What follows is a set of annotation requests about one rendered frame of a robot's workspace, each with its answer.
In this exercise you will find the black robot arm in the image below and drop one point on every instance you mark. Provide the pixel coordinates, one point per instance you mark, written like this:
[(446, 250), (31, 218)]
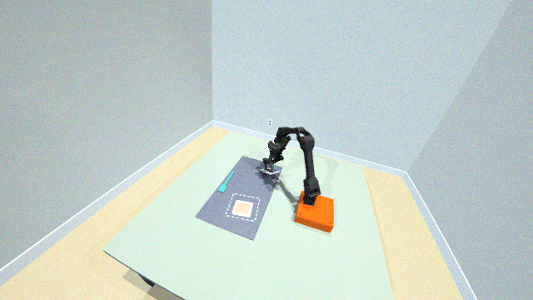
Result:
[(311, 184)]

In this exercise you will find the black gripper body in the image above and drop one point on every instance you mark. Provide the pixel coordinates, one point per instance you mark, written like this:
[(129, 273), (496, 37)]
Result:
[(278, 149)]

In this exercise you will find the white tile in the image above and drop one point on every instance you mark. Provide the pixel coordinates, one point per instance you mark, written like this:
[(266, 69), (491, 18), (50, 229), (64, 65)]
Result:
[(242, 208)]

